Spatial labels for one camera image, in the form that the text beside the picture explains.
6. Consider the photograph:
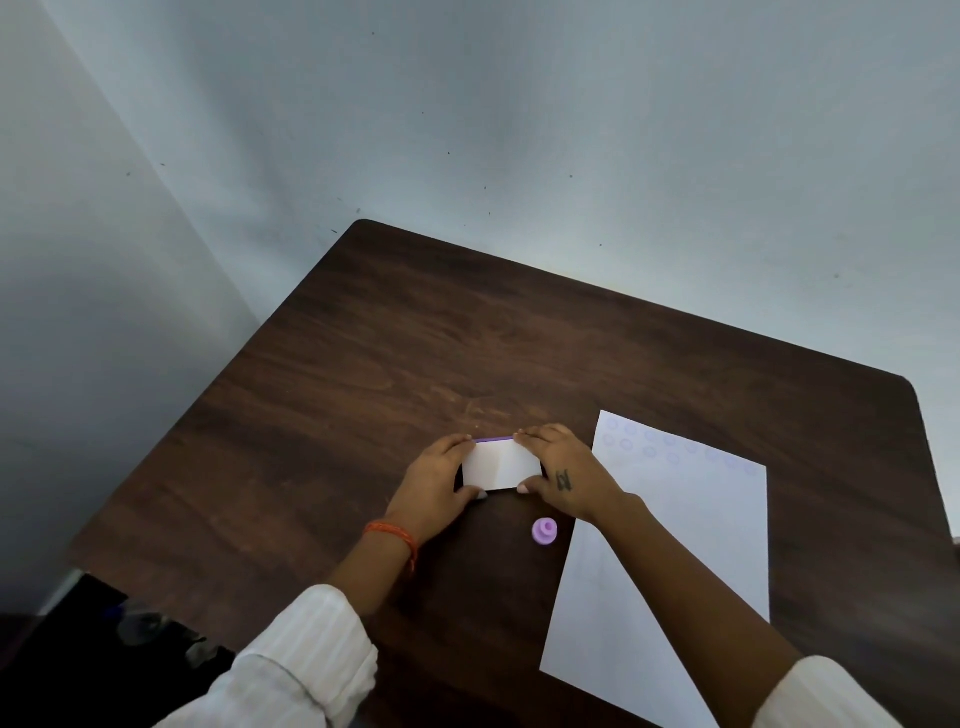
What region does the white paper sheet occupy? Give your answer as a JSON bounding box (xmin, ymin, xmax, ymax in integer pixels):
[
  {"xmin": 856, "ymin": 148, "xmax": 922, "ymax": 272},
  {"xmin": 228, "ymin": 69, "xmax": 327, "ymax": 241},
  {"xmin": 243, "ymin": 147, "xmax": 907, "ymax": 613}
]
[{"xmin": 539, "ymin": 409, "xmax": 772, "ymax": 728}]

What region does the person's right forearm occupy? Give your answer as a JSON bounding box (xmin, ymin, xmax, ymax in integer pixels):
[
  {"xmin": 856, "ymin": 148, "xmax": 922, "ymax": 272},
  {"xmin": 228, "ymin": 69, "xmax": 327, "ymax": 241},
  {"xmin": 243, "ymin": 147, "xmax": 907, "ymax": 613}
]
[{"xmin": 591, "ymin": 492, "xmax": 805, "ymax": 728}]

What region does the person's right white sleeve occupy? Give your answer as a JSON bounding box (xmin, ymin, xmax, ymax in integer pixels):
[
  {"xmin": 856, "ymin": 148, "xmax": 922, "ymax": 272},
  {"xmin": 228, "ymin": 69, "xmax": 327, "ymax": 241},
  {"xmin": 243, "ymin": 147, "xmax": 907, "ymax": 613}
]
[{"xmin": 752, "ymin": 655, "xmax": 907, "ymax": 728}]

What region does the person's right hand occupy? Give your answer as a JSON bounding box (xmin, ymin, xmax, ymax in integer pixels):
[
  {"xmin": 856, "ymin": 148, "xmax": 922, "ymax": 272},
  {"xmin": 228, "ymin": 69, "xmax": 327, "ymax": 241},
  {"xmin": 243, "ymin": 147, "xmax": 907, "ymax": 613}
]
[{"xmin": 514, "ymin": 423, "xmax": 628, "ymax": 526}]

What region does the person's left forearm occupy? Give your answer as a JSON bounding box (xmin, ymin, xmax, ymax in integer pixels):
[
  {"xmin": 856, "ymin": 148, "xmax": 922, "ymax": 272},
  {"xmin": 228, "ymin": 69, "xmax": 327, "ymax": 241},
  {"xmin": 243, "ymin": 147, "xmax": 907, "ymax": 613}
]
[{"xmin": 325, "ymin": 525, "xmax": 418, "ymax": 621}]

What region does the person's left hand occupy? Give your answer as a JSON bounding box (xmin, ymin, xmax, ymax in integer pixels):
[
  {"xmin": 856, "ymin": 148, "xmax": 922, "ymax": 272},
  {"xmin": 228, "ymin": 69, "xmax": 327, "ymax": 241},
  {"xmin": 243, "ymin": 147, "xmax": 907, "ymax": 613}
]
[{"xmin": 384, "ymin": 433, "xmax": 489, "ymax": 547}]

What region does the person's white sleeve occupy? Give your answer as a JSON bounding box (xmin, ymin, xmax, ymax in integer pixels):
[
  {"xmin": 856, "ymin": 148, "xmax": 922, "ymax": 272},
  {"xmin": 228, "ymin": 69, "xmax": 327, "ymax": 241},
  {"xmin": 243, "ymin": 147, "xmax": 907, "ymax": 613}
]
[
  {"xmin": 153, "ymin": 584, "xmax": 381, "ymax": 728},
  {"xmin": 752, "ymin": 655, "xmax": 907, "ymax": 728}
]

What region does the person's left white sleeve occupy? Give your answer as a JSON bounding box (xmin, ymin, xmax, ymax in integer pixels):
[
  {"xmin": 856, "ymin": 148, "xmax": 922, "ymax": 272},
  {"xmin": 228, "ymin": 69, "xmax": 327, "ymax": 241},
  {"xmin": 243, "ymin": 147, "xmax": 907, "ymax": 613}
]
[{"xmin": 153, "ymin": 584, "xmax": 381, "ymax": 728}]

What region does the black bag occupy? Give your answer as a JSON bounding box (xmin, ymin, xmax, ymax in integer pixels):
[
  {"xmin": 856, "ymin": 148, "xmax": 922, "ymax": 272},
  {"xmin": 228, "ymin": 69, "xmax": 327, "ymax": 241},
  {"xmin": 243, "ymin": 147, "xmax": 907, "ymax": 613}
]
[{"xmin": 0, "ymin": 573, "xmax": 238, "ymax": 728}]

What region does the orange thread bracelet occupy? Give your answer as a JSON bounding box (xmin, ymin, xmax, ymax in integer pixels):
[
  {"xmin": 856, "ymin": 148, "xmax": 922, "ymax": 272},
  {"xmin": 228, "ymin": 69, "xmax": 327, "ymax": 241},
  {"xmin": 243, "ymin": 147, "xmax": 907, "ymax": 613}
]
[{"xmin": 363, "ymin": 520, "xmax": 419, "ymax": 574}]

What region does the white box with purple edge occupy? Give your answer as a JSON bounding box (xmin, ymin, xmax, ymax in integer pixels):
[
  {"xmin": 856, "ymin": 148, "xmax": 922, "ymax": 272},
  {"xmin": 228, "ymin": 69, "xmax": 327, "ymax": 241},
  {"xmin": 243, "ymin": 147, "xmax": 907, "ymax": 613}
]
[{"xmin": 460, "ymin": 436, "xmax": 546, "ymax": 494}]

